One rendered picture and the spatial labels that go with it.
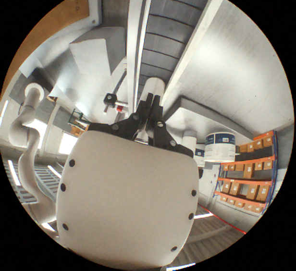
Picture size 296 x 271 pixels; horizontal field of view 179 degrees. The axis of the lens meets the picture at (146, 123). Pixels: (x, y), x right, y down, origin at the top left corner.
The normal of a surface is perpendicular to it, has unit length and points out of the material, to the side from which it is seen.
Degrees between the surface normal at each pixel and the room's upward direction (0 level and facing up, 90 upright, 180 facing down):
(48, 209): 134
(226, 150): 90
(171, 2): 0
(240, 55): 0
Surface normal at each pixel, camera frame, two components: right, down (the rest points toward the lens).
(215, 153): -0.79, -0.38
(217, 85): -0.24, 0.91
